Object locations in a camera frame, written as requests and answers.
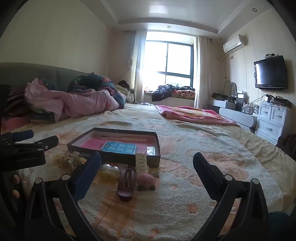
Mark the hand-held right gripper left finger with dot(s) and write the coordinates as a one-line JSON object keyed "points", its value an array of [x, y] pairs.
{"points": [[89, 172]]}

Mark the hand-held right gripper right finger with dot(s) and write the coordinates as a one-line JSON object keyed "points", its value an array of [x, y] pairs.
{"points": [[203, 170]]}

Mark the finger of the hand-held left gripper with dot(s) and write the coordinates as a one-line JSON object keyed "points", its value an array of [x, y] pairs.
{"points": [[46, 142], [23, 135]]}

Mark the pearl hair clip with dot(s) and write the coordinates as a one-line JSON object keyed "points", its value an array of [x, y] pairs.
{"points": [[108, 171]]}

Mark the dark shallow cardboard box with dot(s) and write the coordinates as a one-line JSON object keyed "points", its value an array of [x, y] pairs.
{"points": [[120, 160]]}

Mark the earring card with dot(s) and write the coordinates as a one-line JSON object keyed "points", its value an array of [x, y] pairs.
{"points": [[150, 150]]}

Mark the pink fluffy hair clip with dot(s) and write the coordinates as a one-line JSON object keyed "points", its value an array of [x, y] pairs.
{"points": [[145, 182]]}

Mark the person's left hand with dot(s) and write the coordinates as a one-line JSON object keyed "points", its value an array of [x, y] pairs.
{"points": [[15, 192]]}

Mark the dark striped pillow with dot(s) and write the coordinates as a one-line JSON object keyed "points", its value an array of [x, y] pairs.
{"points": [[16, 102]]}

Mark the maroon hair clip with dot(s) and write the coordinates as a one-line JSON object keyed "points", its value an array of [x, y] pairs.
{"points": [[122, 192]]}

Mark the pink quilt with floral side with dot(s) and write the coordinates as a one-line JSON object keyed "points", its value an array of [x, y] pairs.
{"points": [[81, 104]]}

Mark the red patterned blanket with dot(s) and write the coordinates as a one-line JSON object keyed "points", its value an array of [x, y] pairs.
{"points": [[196, 114]]}

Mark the white low desk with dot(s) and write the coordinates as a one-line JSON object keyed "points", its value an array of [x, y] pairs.
{"points": [[235, 115]]}

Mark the grey-green headboard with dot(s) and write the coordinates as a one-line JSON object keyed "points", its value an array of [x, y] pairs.
{"points": [[27, 70]]}

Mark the orange floral window-seat blanket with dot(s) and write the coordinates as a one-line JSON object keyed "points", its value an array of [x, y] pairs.
{"points": [[185, 93]]}

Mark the white drawer cabinet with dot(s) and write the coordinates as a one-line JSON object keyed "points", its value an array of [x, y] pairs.
{"points": [[272, 120]]}

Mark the dark puffy jacket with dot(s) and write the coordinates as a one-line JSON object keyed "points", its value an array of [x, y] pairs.
{"points": [[163, 92]]}

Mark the brown fuzzy cloth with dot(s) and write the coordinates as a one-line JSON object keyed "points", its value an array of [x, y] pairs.
{"points": [[288, 146]]}

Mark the dark cloth bundle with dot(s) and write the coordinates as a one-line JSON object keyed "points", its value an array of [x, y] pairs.
{"points": [[124, 84]]}

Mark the white sheer curtain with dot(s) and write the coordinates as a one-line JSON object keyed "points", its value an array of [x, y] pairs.
{"points": [[138, 69], [201, 74]]}

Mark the black set-top box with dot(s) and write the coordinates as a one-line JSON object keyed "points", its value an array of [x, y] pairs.
{"points": [[279, 102]]}

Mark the window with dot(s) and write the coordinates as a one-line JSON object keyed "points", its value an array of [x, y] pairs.
{"points": [[171, 62]]}

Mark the white air conditioner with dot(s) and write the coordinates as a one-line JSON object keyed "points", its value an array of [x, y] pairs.
{"points": [[233, 44]]}

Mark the black wall television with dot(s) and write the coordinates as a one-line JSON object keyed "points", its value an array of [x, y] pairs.
{"points": [[270, 71]]}

